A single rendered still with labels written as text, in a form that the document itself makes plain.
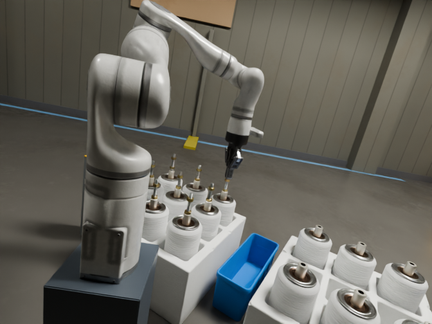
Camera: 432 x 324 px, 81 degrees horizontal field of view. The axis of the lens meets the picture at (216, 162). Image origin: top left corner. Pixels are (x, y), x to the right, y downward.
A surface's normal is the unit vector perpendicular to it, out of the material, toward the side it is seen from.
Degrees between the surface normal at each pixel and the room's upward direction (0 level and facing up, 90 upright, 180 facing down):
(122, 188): 90
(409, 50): 90
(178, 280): 90
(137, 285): 0
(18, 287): 0
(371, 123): 90
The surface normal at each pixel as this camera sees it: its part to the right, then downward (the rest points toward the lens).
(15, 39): 0.01, 0.28
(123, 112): 0.10, 0.72
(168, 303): -0.46, 0.15
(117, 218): 0.41, 0.33
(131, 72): 0.29, -0.33
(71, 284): 0.19, -0.94
